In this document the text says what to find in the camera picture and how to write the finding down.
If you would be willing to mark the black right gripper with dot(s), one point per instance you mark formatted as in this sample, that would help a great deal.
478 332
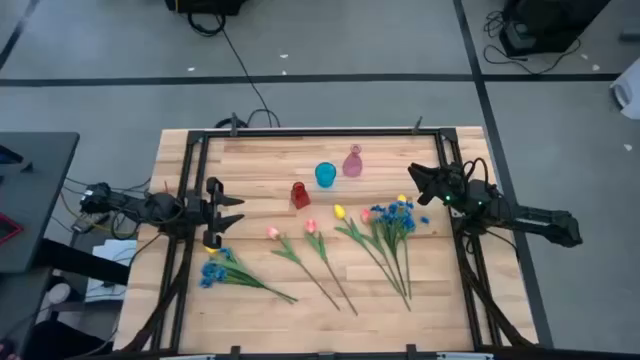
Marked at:
450 185

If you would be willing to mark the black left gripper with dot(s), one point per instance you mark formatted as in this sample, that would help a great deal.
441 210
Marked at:
212 212

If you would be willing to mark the yellow artificial tulip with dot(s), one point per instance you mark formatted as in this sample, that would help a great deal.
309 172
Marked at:
401 198
340 211

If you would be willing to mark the blue artificial flower bunch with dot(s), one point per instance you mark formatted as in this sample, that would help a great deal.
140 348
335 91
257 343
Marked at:
217 272
395 220

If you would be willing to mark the pink artificial tulip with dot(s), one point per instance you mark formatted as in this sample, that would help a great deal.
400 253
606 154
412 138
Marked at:
365 216
311 226
272 232

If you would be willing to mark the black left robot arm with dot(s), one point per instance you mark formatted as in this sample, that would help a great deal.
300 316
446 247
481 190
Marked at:
160 207

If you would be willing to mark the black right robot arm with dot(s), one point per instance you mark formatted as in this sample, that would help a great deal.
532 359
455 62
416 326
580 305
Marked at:
540 222

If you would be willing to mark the red glass vase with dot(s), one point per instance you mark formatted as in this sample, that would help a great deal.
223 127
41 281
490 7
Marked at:
300 197

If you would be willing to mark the pink glass vase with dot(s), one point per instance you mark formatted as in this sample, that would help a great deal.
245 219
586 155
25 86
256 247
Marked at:
352 165

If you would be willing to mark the blue glass vase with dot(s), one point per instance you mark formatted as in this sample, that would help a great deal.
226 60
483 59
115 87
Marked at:
325 175

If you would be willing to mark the white paper stack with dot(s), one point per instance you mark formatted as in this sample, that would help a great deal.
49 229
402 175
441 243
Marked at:
117 260

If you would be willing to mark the black power adapter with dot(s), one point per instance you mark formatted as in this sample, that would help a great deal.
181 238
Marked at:
87 222

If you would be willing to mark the black desk foot bar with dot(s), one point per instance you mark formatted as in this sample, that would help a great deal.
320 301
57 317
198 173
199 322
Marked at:
85 262

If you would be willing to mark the white round object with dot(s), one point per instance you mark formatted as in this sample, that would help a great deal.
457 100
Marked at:
59 294

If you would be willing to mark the black desk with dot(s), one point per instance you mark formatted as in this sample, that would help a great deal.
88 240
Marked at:
35 190

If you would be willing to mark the black equipment box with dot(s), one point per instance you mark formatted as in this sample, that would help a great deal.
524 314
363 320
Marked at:
205 5

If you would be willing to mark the person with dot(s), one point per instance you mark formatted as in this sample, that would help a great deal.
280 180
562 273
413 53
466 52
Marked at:
65 342

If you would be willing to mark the black wheeled floor machine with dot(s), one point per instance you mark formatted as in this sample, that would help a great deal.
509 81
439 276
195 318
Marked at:
555 22

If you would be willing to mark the red-edged flat device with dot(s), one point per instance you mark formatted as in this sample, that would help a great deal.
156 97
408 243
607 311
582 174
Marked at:
7 229

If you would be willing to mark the white plastic bin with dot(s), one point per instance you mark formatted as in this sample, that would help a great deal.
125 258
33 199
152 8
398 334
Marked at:
627 90

